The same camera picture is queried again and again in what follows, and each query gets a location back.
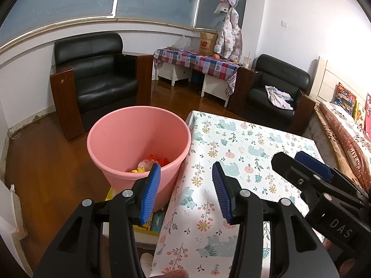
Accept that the pink floral pillow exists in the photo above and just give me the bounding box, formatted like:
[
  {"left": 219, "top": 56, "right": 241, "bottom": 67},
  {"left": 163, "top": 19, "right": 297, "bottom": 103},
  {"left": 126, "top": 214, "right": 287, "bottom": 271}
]
[{"left": 365, "top": 93, "right": 371, "bottom": 139}]

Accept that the white shoe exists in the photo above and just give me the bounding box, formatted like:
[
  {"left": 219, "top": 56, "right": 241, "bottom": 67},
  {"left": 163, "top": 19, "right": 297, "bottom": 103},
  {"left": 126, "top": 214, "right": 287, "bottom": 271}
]
[{"left": 140, "top": 253, "right": 154, "bottom": 278}]

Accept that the colourful striped pillow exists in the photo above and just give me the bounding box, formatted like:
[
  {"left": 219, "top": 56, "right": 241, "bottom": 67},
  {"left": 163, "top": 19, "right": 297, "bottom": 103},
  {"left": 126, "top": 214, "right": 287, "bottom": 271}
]
[{"left": 335, "top": 83, "right": 357, "bottom": 113}]

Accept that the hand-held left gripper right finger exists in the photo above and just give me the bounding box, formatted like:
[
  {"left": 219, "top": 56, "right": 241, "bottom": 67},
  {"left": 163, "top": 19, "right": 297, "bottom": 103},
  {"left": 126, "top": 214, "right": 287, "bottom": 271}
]
[{"left": 211, "top": 162, "right": 339, "bottom": 278}]

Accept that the clear plastic wrapper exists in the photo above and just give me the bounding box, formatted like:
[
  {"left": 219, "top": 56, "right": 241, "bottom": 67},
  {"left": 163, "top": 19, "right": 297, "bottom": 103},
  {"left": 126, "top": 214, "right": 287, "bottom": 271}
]
[{"left": 137, "top": 159, "right": 153, "bottom": 174}]

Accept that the large frosted window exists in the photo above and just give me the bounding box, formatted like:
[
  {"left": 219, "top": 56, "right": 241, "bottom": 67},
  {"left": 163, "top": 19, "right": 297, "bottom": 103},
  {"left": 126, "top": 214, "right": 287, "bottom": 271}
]
[{"left": 0, "top": 0, "right": 250, "bottom": 55}]

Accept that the white desk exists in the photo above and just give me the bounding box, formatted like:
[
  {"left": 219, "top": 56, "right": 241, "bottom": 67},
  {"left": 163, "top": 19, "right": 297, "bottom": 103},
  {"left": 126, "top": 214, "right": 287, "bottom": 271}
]
[{"left": 157, "top": 62, "right": 229, "bottom": 107}]

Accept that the brown paper bag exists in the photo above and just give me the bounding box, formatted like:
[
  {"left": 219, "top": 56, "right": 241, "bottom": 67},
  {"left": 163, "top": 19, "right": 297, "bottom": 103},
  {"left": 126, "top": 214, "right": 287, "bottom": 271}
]
[{"left": 199, "top": 30, "right": 219, "bottom": 55}]

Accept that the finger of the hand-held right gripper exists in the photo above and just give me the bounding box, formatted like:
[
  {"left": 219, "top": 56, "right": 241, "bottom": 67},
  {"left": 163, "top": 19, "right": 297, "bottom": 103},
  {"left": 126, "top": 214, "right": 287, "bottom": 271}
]
[
  {"left": 271, "top": 151, "right": 334, "bottom": 206},
  {"left": 294, "top": 151, "right": 368, "bottom": 201}
]

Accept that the white bed headboard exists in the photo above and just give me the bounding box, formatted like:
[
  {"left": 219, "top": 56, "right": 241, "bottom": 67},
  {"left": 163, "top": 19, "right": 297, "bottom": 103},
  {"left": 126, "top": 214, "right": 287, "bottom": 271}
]
[{"left": 307, "top": 56, "right": 371, "bottom": 105}]

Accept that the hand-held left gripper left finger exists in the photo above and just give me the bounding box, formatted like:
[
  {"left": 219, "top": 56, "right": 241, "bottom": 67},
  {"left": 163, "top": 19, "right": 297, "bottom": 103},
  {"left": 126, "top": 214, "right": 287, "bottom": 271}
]
[{"left": 33, "top": 163, "right": 162, "bottom": 278}]

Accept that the yellow floral pillow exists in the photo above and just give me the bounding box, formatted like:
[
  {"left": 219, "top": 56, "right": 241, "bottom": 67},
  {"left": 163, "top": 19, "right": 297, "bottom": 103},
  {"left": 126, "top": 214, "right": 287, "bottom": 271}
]
[{"left": 353, "top": 102, "right": 366, "bottom": 122}]

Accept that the black leather armchair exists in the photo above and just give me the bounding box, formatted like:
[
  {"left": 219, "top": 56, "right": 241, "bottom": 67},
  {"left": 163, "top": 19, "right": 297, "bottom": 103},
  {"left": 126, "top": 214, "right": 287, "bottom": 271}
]
[
  {"left": 227, "top": 54, "right": 316, "bottom": 134},
  {"left": 49, "top": 32, "right": 154, "bottom": 142}
]

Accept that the white hanging hat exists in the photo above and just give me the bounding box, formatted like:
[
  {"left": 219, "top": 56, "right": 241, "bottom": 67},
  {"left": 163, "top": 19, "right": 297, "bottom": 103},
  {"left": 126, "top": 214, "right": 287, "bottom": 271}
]
[{"left": 214, "top": 0, "right": 232, "bottom": 14}]

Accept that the clear plastic bag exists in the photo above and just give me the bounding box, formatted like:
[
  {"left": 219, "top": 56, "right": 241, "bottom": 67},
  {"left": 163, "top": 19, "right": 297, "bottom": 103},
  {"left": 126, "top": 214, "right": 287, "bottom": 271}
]
[{"left": 171, "top": 34, "right": 192, "bottom": 51}]

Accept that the light crumpled garment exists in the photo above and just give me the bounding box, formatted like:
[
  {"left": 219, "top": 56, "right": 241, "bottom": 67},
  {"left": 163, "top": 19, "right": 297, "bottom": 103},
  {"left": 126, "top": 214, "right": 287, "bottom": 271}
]
[{"left": 265, "top": 85, "right": 294, "bottom": 111}]

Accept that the checkered cloth side table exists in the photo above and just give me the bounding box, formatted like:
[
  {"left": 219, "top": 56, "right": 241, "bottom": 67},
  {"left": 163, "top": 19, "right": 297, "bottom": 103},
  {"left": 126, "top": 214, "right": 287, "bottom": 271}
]
[{"left": 153, "top": 48, "right": 241, "bottom": 99}]

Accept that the pink plastic bucket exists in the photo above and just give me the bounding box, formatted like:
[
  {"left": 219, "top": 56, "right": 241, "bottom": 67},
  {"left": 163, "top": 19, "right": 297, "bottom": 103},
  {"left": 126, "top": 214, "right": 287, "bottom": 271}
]
[{"left": 87, "top": 106, "right": 192, "bottom": 212}]

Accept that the white board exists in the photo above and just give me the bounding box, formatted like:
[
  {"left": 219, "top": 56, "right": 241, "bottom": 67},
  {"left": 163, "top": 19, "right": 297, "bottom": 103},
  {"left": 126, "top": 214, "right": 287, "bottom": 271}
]
[{"left": 0, "top": 184, "right": 25, "bottom": 267}]

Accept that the floral puffer jacket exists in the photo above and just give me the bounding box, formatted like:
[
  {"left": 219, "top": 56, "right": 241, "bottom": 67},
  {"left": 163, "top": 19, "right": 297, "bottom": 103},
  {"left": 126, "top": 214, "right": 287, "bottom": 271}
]
[{"left": 214, "top": 7, "right": 243, "bottom": 61}]

